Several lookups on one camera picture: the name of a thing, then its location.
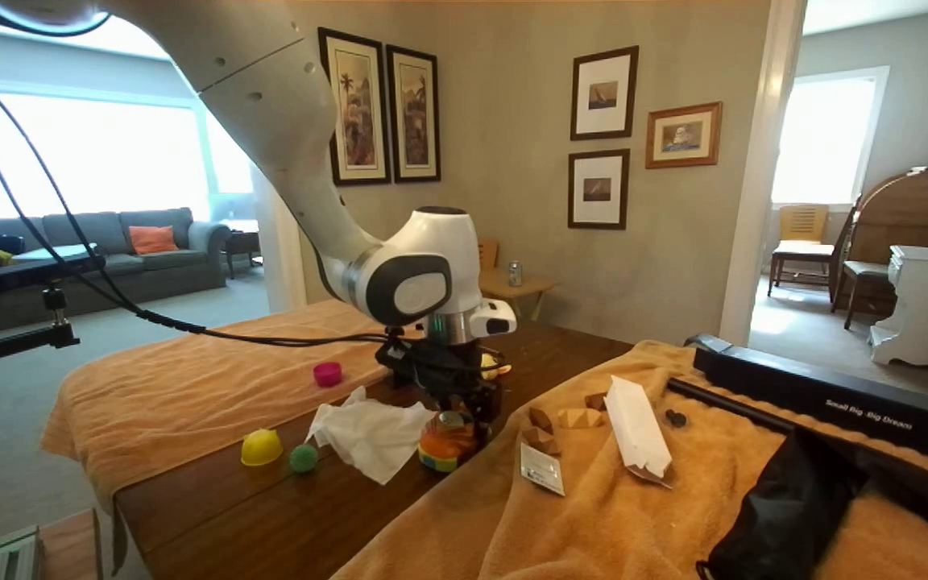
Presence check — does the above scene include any white towel label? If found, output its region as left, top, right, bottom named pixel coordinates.
left=519, top=437, right=572, bottom=498

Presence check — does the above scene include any light zigzag wooden block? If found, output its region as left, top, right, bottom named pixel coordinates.
left=555, top=403, right=610, bottom=432

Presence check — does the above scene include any dark side table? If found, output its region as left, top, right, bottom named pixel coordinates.
left=224, top=220, right=265, bottom=277

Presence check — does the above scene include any long black case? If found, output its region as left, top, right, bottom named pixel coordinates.
left=668, top=330, right=928, bottom=471

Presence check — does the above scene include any dark wooden rolltop desk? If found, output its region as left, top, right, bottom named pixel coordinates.
left=830, top=165, right=928, bottom=330

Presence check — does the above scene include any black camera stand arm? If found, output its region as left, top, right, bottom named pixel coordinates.
left=0, top=281, right=83, bottom=373

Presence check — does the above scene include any tan towel with wipe packet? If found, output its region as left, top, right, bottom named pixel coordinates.
left=331, top=337, right=928, bottom=580

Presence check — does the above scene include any tan towel with pink cup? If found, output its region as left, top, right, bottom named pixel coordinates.
left=43, top=295, right=397, bottom=503

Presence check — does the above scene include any grey sofa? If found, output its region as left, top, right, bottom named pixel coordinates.
left=0, top=205, right=231, bottom=336

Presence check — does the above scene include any black toy microscope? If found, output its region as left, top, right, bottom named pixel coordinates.
left=376, top=330, right=420, bottom=394

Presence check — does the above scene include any yellow plastic cup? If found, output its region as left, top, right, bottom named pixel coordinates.
left=238, top=425, right=287, bottom=471

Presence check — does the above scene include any white cabinet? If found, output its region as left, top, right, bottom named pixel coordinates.
left=868, top=240, right=928, bottom=381

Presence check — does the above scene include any small light wooden table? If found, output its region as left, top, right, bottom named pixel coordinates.
left=482, top=267, right=559, bottom=324

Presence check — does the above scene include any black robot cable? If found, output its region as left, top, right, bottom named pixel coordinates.
left=0, top=0, right=395, bottom=353

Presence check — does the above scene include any yellow toy dog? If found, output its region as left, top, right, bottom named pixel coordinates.
left=482, top=352, right=516, bottom=384

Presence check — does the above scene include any black bag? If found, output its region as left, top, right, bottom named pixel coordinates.
left=700, top=427, right=928, bottom=580

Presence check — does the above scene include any white crumpled tissue paper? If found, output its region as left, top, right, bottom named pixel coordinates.
left=303, top=384, right=439, bottom=487

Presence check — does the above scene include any small black picture frame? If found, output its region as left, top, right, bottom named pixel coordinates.
left=563, top=144, right=633, bottom=233
left=566, top=40, right=642, bottom=140

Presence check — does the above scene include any wooden armchair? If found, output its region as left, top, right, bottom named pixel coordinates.
left=766, top=204, right=838, bottom=298

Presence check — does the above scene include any tall black picture frame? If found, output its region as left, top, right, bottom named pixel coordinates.
left=315, top=25, right=395, bottom=191
left=385, top=40, right=446, bottom=185

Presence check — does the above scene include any wooden picture frame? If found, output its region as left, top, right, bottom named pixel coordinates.
left=645, top=98, right=726, bottom=169

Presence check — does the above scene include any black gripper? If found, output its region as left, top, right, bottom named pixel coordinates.
left=411, top=337, right=508, bottom=452

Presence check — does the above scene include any orange pillow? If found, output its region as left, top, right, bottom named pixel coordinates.
left=126, top=221, right=184, bottom=257

